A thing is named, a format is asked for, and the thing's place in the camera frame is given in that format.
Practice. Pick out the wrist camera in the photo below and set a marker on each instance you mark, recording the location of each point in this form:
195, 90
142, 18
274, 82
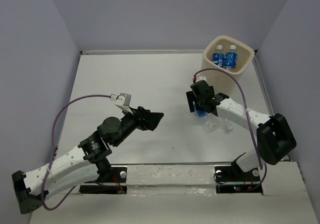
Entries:
123, 102
199, 78

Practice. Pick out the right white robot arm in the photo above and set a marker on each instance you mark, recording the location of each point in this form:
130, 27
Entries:
272, 134

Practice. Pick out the blue label bottle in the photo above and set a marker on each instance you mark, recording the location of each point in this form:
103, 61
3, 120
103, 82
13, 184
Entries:
207, 120
218, 56
230, 58

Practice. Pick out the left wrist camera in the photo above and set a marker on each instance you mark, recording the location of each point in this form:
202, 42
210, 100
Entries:
123, 102

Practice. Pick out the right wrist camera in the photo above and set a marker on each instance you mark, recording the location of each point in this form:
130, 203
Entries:
199, 78

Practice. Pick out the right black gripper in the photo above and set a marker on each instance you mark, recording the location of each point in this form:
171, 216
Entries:
191, 98

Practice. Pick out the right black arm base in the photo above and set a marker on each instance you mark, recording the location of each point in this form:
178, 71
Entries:
230, 181

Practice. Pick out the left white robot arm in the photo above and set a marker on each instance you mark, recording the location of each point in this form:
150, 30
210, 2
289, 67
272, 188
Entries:
32, 188

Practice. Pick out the beige plastic bin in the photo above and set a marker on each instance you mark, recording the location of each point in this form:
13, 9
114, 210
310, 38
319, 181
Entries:
226, 81

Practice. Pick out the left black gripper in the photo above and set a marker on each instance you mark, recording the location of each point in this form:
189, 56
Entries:
152, 119

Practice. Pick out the clear unlabeled bottle right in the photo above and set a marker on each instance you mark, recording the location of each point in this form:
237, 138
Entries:
226, 125

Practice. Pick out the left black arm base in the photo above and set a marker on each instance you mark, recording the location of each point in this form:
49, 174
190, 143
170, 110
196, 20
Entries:
115, 184

